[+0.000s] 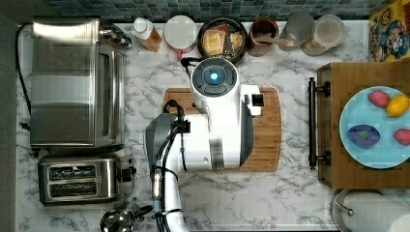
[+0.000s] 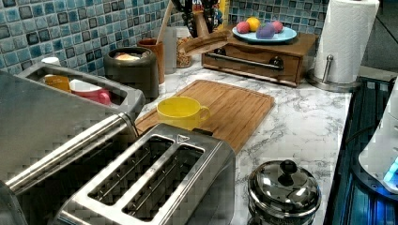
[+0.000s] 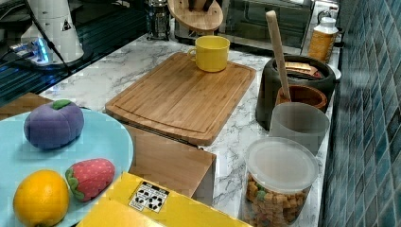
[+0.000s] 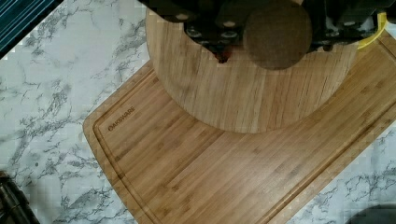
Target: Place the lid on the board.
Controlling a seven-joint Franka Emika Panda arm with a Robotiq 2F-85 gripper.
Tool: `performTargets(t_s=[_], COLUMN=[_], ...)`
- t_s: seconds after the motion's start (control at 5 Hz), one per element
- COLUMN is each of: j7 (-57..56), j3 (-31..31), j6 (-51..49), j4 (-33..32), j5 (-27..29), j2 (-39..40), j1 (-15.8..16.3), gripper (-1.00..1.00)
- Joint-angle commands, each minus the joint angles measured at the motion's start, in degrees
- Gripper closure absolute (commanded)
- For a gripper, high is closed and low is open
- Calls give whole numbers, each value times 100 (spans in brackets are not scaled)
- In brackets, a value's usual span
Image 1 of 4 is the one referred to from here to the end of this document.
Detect silver two-slot toaster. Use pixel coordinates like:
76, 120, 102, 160
38, 153, 136, 207

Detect yellow lemon toy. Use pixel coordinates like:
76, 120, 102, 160
385, 95, 409, 117

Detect brown ceramic utensil cup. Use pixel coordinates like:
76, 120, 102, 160
248, 17, 278, 57

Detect white cap sauce bottle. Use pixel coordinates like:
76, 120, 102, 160
132, 17, 161, 52

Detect black bowl with snacks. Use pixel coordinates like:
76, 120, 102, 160
197, 17, 248, 64

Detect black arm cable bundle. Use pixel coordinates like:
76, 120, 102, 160
151, 99, 191, 232

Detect red strawberry toy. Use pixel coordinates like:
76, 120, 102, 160
394, 129, 410, 146
368, 91, 390, 108

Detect red strawberry toy lower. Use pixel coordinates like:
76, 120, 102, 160
394, 129, 410, 146

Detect wooden spoon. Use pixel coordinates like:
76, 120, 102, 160
256, 38, 295, 47

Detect white lidded red mug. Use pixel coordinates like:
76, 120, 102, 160
163, 15, 198, 60

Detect clear glass jar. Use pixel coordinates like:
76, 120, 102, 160
279, 13, 315, 51

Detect black oven power cord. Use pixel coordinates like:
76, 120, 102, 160
15, 22, 33, 131

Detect bamboo cutting board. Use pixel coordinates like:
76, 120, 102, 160
163, 85, 281, 172

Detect white lidded glass jar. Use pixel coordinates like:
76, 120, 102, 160
301, 14, 345, 56

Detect stainless toaster oven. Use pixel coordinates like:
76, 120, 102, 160
30, 16, 132, 148

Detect red strawberry toy upper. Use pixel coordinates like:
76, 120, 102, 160
368, 91, 390, 108

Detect shiny metal kettle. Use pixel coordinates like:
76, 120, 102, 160
100, 197, 153, 232

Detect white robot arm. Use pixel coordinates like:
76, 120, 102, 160
144, 57, 264, 232

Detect colourful cereal box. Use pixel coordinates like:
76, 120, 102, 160
368, 0, 410, 62

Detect wooden tray with handle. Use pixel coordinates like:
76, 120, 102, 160
308, 62, 410, 189

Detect purple eggplant toy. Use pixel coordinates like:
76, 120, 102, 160
347, 125, 381, 147

